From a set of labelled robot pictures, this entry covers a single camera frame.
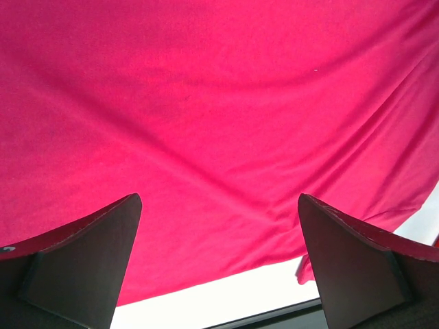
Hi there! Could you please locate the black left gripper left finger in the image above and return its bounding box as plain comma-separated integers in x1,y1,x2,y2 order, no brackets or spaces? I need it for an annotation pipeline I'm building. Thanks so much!
1,194,142,328

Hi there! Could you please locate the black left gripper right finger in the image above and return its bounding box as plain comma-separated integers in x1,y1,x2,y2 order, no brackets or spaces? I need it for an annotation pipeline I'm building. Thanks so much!
298,194,438,328

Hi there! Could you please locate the pink t shirt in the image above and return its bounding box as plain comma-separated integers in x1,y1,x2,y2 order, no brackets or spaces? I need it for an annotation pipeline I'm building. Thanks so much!
1,1,438,305

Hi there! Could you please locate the folded red t shirt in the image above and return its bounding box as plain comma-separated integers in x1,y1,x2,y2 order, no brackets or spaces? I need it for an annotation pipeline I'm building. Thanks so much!
431,236,439,247

